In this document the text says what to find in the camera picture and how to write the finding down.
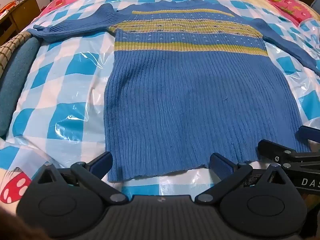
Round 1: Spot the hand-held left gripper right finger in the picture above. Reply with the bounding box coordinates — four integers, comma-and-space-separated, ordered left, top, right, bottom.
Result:
194, 152, 291, 204

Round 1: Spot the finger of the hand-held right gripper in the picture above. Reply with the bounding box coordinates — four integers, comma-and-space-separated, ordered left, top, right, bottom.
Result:
257, 139, 320, 167
297, 125, 320, 153

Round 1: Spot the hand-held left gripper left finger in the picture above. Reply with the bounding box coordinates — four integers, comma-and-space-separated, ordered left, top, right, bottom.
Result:
37, 151, 128, 203

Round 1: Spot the blue striped knit sweater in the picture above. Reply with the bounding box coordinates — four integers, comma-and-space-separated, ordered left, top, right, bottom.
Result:
27, 0, 320, 182

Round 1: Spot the blue checkered plastic sheet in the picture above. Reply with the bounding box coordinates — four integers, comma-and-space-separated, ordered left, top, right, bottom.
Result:
5, 0, 320, 198

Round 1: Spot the teal blanket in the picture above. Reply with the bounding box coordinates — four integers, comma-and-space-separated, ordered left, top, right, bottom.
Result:
0, 39, 42, 138

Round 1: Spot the cartoon printed bedsheet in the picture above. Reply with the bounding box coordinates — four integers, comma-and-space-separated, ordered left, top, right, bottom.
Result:
0, 0, 313, 205

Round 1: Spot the plaid cloth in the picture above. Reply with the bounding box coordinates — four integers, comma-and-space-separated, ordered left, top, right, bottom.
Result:
0, 31, 33, 73

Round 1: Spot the wooden cabinet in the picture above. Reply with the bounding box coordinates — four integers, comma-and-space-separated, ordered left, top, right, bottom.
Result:
0, 0, 42, 46

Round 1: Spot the orange plastic toy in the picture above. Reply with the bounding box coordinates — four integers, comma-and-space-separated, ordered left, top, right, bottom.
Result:
0, 0, 20, 15

